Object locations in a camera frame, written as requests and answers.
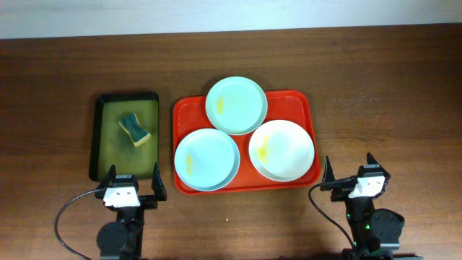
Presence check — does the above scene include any white plate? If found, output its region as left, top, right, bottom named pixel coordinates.
left=248, top=120, right=315, bottom=182

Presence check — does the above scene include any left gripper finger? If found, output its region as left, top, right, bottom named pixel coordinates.
left=151, top=162, right=167, bottom=202
left=97, top=165, right=116, bottom=189

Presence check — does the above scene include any light blue plate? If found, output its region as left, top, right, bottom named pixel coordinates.
left=174, top=129, right=240, bottom=192

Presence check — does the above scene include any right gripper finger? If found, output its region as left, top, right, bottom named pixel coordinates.
left=322, top=156, right=336, bottom=183
left=366, top=152, right=380, bottom=166

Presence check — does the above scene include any green yellow sponge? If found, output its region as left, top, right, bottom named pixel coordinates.
left=118, top=113, right=152, bottom=147

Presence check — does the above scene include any mint green plate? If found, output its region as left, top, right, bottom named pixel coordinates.
left=205, top=76, right=269, bottom=135

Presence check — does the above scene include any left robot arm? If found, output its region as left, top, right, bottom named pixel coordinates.
left=95, top=163, right=167, bottom=260

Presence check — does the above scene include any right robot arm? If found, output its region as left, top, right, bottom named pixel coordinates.
left=321, top=153, right=405, bottom=259

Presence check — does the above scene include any black rectangular tray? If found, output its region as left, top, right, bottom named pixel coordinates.
left=89, top=92, right=160, bottom=181

